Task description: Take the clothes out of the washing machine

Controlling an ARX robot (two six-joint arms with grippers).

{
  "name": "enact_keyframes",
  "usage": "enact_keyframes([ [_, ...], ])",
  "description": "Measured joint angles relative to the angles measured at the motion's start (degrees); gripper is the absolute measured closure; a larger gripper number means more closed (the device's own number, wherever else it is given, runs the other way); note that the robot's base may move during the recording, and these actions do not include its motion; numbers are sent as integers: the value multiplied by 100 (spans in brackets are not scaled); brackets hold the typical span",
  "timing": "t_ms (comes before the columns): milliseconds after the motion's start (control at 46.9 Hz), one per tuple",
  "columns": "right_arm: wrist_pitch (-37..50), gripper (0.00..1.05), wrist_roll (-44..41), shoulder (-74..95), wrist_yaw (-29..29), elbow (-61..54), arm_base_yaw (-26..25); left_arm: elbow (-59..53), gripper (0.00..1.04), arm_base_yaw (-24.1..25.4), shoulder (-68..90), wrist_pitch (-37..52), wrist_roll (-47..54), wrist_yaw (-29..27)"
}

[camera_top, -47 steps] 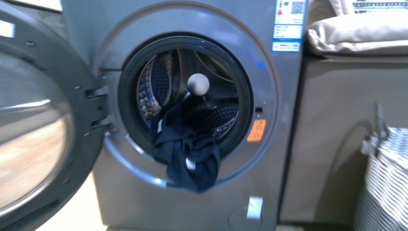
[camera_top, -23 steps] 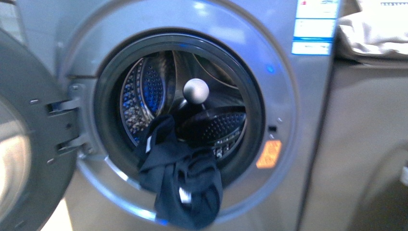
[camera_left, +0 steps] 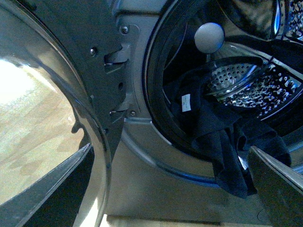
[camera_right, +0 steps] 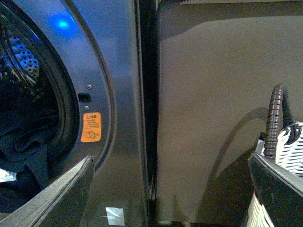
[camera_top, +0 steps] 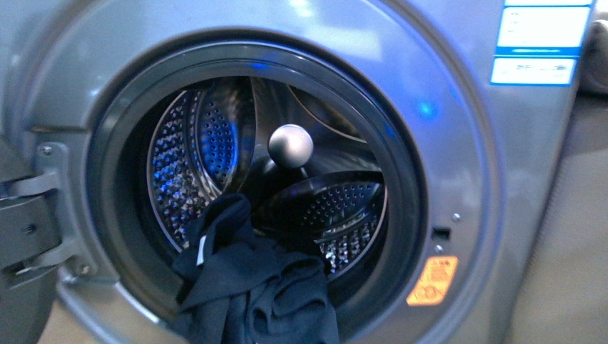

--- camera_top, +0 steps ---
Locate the dark navy garment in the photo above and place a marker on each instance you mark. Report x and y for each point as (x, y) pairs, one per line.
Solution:
(240, 287)

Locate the grey front-load washing machine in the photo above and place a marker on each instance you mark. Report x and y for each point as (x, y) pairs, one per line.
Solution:
(154, 109)

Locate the washing machine door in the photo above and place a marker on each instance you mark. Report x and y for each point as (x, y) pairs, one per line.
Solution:
(32, 245)

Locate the grey ball in drum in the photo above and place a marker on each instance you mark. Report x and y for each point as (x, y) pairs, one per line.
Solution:
(290, 146)

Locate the orange warning sticker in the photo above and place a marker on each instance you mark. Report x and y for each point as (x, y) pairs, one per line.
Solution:
(434, 281)

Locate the blue white energy label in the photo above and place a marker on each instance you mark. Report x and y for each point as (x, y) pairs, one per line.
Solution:
(540, 42)

